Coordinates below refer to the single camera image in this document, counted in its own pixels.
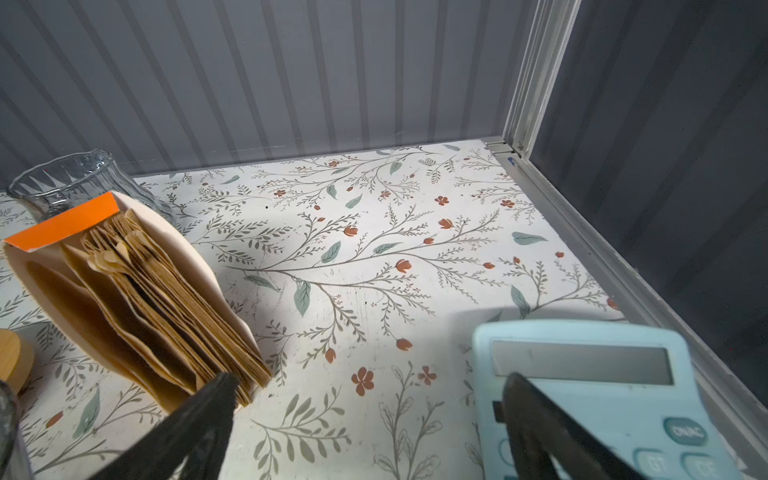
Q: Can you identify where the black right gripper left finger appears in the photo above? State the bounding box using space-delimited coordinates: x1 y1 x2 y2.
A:
92 373 238 479

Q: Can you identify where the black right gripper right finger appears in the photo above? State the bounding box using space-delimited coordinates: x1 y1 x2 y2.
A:
502 373 642 479

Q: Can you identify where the grey glass dripper cone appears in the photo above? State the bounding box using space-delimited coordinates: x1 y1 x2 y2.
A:
0 381 34 480

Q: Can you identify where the wooden dripper ring base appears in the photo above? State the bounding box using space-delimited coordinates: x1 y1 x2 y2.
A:
0 329 35 395

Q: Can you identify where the clear grey glass carafe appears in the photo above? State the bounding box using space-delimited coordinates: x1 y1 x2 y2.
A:
6 149 176 224

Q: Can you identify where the orange coffee filter pack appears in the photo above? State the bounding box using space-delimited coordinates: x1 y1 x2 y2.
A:
2 192 272 412

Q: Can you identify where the light blue calculator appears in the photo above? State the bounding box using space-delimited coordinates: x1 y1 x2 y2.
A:
472 320 742 479

